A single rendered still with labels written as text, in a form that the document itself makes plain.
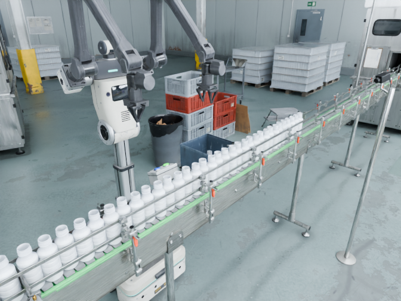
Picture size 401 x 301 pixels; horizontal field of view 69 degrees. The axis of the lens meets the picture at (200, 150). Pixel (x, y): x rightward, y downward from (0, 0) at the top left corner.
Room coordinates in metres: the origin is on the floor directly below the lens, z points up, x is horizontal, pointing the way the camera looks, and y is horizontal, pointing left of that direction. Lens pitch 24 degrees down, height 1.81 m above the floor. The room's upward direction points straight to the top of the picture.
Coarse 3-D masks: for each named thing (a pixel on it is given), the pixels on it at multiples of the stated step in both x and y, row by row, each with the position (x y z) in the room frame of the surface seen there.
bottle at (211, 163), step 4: (208, 156) 1.34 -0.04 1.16; (212, 156) 1.36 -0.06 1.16; (208, 160) 1.34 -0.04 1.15; (212, 160) 1.33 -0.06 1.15; (208, 164) 1.33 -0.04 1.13; (212, 164) 1.32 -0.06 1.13; (216, 164) 1.34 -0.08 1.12; (208, 168) 1.32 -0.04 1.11; (212, 168) 1.32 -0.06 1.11; (212, 172) 1.32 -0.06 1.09; (216, 172) 1.33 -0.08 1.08; (208, 176) 1.32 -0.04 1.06; (212, 176) 1.32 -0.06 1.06; (216, 176) 1.33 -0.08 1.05; (208, 180) 1.32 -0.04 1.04
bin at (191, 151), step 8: (200, 136) 2.17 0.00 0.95; (208, 136) 2.22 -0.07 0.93; (216, 136) 2.16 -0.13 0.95; (184, 144) 2.04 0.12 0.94; (192, 144) 2.10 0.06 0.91; (200, 144) 2.17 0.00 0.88; (208, 144) 2.22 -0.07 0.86; (216, 144) 2.16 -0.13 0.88; (224, 144) 2.11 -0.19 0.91; (184, 152) 1.98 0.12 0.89; (192, 152) 1.92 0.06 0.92; (200, 152) 1.86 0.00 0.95; (184, 160) 1.98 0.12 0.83; (192, 160) 1.92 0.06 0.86
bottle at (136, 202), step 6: (132, 192) 1.01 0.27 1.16; (138, 192) 1.00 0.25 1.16; (132, 198) 0.98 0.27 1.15; (138, 198) 0.99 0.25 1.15; (132, 204) 0.98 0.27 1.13; (138, 204) 0.98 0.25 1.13; (132, 210) 0.97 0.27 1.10; (132, 216) 0.97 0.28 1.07; (138, 216) 0.97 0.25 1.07; (144, 216) 1.00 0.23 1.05; (132, 222) 0.97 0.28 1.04; (138, 222) 0.97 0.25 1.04; (138, 228) 0.97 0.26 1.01
